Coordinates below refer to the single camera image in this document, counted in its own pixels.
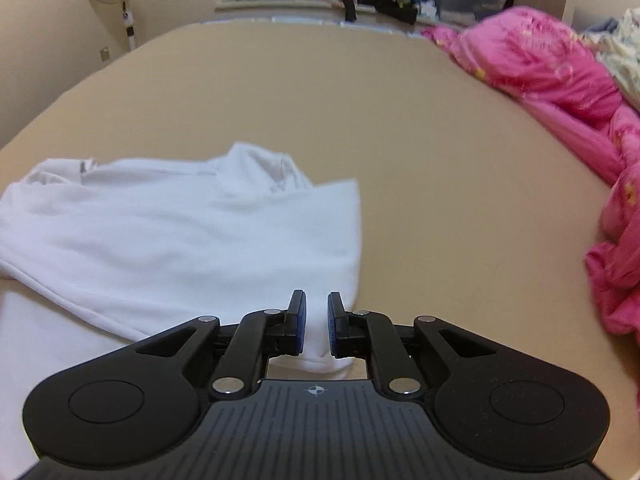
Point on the white long-sleeve shirt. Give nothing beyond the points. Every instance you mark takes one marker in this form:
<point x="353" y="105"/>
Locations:
<point x="175" y="235"/>

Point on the white crumpled cloth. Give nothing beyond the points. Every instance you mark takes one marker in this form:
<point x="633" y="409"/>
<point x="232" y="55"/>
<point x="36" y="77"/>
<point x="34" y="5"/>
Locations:
<point x="428" y="8"/>

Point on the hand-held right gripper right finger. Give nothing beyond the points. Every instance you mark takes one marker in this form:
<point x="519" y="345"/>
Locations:
<point x="334" y="325"/>

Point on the wall socket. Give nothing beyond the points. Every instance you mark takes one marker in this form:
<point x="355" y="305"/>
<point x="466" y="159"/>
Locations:
<point x="105" y="53"/>

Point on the pink quilt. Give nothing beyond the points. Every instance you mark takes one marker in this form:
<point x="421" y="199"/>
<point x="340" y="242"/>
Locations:
<point x="540" y="70"/>

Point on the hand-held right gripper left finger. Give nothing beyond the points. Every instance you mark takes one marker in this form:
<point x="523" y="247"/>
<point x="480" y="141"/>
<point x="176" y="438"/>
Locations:
<point x="299" y="322"/>

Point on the white windowsill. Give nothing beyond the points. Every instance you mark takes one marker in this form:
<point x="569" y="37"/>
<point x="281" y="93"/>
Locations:
<point x="280" y="5"/>

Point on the beige bed mat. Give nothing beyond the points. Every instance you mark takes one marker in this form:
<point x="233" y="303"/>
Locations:
<point x="450" y="160"/>

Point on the white floral quilt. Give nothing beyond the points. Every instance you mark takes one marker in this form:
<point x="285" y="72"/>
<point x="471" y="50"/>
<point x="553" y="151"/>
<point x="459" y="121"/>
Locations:
<point x="625" y="60"/>

